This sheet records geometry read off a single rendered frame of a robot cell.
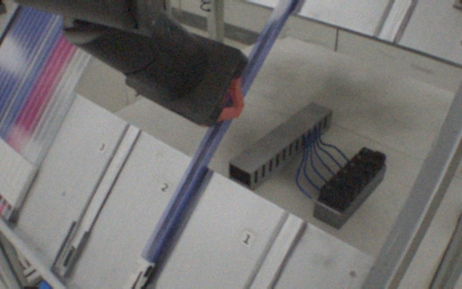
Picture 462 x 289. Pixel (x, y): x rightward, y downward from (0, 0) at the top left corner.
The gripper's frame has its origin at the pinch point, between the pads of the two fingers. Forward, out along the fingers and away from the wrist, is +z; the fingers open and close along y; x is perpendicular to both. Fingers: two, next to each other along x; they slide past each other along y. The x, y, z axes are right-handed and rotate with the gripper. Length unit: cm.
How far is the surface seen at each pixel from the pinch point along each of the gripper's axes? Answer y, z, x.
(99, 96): 124, 91, 8
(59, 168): 19.0, 0.7, 16.0
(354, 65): 21, 71, -32
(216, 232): -5.0, 0.8, 11.4
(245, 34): 142, 183, -65
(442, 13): -14.9, 1.0, -15.9
